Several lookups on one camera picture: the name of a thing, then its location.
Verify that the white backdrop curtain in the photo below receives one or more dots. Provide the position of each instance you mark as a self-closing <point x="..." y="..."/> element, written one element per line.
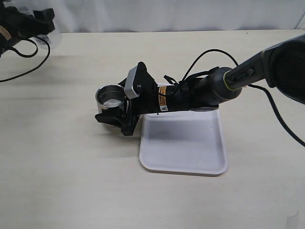
<point x="170" y="15"/>

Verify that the stainless steel cup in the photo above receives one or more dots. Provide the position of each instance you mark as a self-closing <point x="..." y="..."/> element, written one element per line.
<point x="110" y="96"/>

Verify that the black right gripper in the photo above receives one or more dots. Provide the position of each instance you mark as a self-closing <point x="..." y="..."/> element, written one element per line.
<point x="146" y="103"/>

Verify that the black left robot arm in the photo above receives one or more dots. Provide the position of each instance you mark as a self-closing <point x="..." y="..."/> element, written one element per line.
<point x="4" y="48"/>

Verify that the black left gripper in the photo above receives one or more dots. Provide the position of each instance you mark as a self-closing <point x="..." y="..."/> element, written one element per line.
<point x="20" y="22"/>

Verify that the white rectangular plastic tray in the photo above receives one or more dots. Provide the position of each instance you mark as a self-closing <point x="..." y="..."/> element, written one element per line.
<point x="186" y="142"/>

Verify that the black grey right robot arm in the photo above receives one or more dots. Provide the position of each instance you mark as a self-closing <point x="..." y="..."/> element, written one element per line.
<point x="281" y="65"/>

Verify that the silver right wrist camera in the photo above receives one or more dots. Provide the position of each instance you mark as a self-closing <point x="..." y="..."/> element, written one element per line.
<point x="130" y="89"/>

